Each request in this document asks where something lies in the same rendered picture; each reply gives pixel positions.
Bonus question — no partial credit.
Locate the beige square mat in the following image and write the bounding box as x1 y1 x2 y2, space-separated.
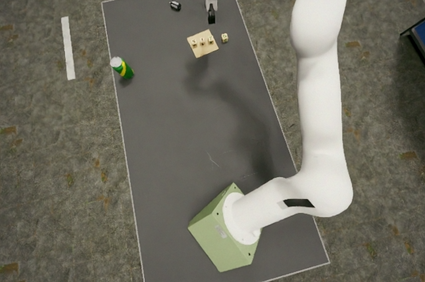
187 30 218 58

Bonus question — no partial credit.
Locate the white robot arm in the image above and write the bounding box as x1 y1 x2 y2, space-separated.
222 0 353 245

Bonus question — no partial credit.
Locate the green drink can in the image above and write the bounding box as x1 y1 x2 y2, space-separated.
111 57 133 79

